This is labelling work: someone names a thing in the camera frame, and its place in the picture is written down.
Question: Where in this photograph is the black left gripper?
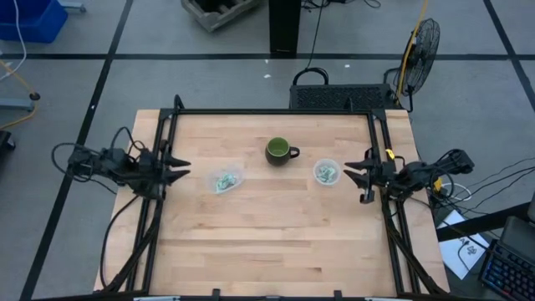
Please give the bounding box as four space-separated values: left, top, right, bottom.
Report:
139 141 192 200

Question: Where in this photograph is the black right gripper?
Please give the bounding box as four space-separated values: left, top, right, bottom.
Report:
343 146 398 206

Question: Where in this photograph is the clear round plastic container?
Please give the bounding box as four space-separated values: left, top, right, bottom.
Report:
312 157 343 186

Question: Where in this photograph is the clear oval plastic container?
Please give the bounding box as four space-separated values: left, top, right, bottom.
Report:
205 165 246 196

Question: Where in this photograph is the black perforated computer case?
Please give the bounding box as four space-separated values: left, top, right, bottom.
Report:
288 83 405 112

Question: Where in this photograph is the green ceramic mug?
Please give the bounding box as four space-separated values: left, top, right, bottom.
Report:
264 136 301 167

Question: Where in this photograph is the white printed paper sheet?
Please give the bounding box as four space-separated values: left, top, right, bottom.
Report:
438 208 490 280

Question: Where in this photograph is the black floor beam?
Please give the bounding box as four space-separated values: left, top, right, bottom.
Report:
436 202 532 242

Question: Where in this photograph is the black floor fan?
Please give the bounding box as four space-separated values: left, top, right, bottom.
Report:
384 18 441 113

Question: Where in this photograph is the grey moulded packing tray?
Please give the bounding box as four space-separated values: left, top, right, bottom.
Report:
180 0 262 33

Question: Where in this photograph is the black upright tower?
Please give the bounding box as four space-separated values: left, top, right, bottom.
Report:
268 0 302 59

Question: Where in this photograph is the black laptop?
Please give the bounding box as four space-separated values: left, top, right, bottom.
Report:
499 215 535 256

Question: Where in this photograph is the black object at floor edge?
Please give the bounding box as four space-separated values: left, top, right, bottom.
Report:
0 129 17 151

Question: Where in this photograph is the grey metal stand foot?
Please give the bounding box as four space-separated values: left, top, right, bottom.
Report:
0 98 35 113

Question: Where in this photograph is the backlit black keyboard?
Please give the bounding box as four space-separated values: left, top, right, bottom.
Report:
478 240 535 301

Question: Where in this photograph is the blue plastic bin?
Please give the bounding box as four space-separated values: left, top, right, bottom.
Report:
0 0 69 44

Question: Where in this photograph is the black arm base cable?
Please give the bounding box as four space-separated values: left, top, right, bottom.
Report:
99 194 141 289

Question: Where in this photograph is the coiled white cable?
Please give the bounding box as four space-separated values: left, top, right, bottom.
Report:
438 181 473 202

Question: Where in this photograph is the black aluminium table frame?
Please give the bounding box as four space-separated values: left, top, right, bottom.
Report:
99 94 451 301

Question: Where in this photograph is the long yellow cable by fan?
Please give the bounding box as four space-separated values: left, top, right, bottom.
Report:
395 0 431 99

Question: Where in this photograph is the black looped power cable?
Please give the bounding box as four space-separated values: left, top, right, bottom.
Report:
292 0 331 87

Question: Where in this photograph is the yellow floor cable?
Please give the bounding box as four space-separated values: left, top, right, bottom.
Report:
0 58 41 130

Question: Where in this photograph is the white floor cable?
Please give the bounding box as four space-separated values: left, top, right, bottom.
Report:
0 0 28 83

